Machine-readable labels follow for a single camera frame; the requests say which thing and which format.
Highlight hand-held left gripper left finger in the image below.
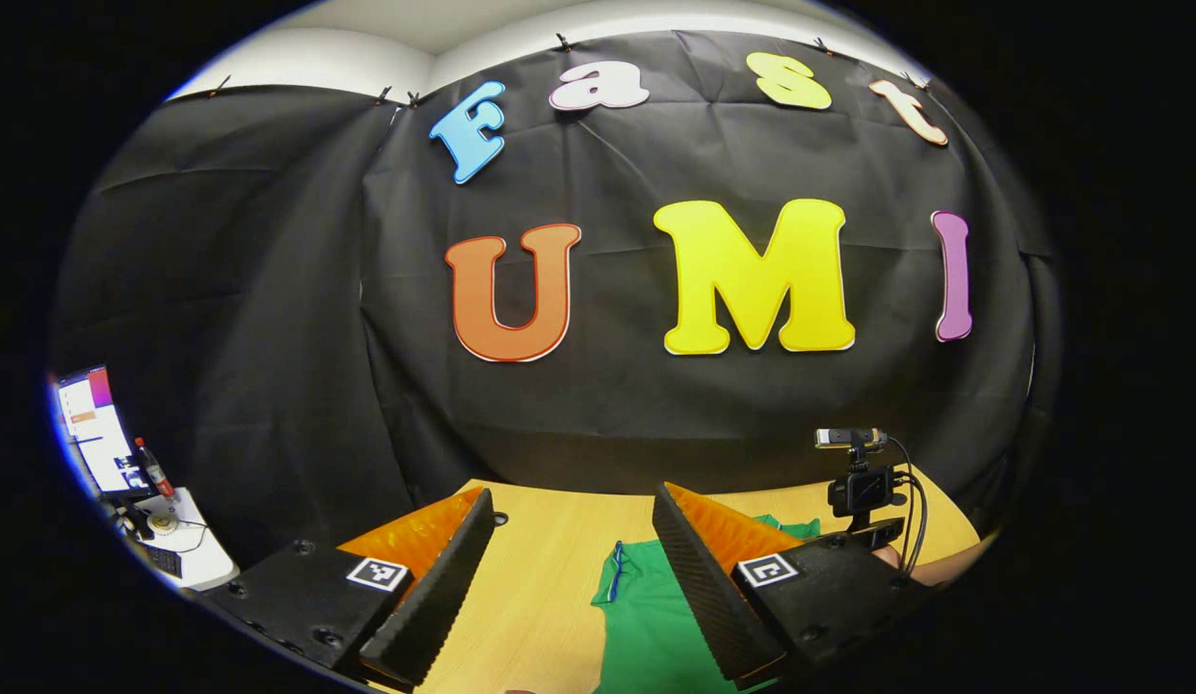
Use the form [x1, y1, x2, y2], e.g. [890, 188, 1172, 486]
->
[199, 487, 497, 687]

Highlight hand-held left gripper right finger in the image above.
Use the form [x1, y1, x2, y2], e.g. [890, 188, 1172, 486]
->
[651, 481, 931, 691]

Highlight green T-shirt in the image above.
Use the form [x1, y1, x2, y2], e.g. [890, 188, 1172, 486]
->
[591, 514, 820, 694]

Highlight white side table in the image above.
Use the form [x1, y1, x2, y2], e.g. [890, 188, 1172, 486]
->
[111, 487, 242, 592]

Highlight black keyboard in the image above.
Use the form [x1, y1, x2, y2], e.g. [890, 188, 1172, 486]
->
[140, 542, 186, 580]

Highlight red capped bottle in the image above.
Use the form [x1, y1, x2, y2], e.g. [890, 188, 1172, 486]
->
[133, 437, 177, 502]

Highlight black backdrop cloth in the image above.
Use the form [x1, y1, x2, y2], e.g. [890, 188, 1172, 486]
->
[48, 29, 1066, 570]

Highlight computer monitor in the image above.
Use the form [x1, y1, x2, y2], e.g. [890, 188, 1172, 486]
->
[56, 364, 147, 500]

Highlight black camera cable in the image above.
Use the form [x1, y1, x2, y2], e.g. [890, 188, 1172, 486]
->
[885, 437, 931, 579]

